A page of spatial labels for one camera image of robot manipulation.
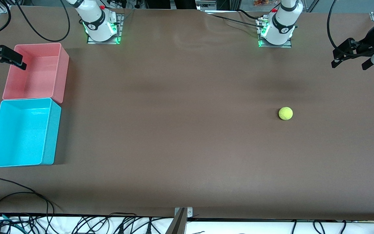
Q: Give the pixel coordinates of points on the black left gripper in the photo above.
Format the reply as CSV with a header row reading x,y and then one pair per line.
x,y
366,45

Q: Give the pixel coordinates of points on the yellow tennis ball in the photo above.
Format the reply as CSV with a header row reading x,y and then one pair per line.
x,y
285,113

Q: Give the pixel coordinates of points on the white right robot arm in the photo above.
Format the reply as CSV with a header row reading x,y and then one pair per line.
x,y
94,22

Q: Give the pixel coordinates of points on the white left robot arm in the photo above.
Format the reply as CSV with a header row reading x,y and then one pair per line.
x,y
282,26

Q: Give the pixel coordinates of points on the pink plastic bin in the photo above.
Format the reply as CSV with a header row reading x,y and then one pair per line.
x,y
41,78

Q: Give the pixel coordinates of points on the blue plastic bin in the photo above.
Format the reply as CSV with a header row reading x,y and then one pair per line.
x,y
18,133

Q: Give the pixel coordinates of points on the small orange object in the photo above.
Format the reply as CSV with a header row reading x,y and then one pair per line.
x,y
261,2

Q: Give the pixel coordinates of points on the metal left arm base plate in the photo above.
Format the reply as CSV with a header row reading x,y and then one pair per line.
x,y
276,46

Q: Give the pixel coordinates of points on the metal mounting bracket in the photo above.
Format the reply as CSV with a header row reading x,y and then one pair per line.
x,y
190,212

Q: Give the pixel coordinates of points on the grey camera pole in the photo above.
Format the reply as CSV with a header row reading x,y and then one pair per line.
x,y
178,226

